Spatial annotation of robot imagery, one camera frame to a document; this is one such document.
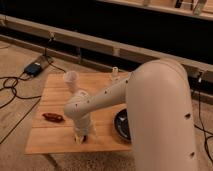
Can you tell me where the clear plastic cup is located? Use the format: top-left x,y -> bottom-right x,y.
63,70 -> 78,93

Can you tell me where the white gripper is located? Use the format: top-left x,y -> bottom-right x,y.
74,115 -> 96,144

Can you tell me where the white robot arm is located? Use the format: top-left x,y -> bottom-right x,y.
64,59 -> 198,171

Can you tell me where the small white bottle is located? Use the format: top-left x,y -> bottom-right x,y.
111,67 -> 119,81

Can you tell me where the dark round bowl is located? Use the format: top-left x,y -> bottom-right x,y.
114,109 -> 131,142

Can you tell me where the black floor cable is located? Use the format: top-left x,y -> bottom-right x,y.
0,46 -> 67,145

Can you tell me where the dark red object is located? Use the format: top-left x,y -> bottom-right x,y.
42,113 -> 64,123

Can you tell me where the black cable at right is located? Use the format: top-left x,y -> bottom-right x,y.
191,73 -> 213,164

